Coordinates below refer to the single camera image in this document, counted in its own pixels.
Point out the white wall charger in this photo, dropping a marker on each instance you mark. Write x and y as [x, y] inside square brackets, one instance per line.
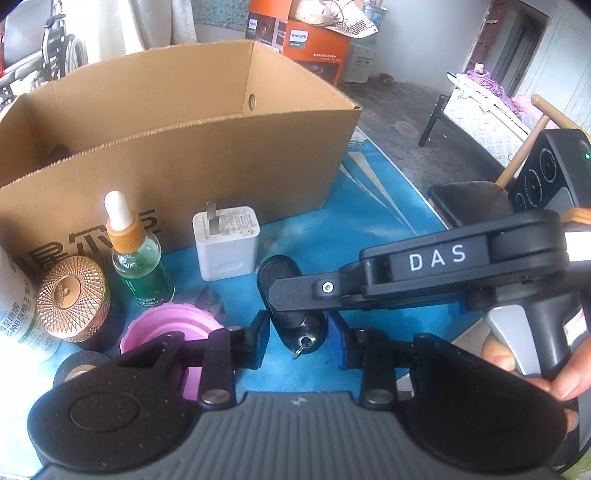
[226, 249]

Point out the purple blanket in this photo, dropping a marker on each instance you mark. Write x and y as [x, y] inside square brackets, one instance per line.
[489, 83]

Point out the black tape roll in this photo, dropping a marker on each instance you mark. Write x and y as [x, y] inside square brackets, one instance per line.
[78, 362]

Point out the orange appliance carton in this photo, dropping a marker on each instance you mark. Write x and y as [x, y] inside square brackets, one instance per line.
[314, 46]

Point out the wheelchair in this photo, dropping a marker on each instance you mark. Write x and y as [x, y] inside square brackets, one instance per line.
[51, 50]

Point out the gold lid cosmetic jar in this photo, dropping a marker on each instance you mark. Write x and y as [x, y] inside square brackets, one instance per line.
[74, 295]

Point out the white curtain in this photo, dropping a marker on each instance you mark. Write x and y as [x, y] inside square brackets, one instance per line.
[157, 21]

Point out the bed with white mattress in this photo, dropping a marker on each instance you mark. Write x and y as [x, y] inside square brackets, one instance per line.
[480, 122]

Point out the teal floral wall cloth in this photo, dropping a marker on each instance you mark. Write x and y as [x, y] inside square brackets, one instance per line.
[221, 14]

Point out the white supplement bottle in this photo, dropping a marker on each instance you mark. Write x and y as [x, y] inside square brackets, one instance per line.
[23, 318]

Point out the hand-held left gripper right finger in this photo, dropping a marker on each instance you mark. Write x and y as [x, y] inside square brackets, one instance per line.
[338, 344]

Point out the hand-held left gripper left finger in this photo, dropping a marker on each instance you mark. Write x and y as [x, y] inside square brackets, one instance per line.
[259, 344]

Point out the pink plastic lid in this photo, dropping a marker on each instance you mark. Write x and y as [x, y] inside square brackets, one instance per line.
[166, 323]

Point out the green glass dropper bottle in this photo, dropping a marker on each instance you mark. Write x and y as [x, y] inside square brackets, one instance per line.
[138, 263]

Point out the blue plastic container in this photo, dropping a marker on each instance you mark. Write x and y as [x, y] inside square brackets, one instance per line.
[373, 11]

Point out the brown cardboard box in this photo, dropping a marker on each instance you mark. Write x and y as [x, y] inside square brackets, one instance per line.
[184, 157]

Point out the black key fob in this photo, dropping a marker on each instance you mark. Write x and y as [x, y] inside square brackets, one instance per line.
[272, 272]

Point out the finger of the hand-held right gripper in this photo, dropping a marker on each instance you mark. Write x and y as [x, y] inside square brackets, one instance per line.
[300, 290]

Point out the person's right hand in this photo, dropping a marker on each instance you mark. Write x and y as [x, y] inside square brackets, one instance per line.
[575, 369]

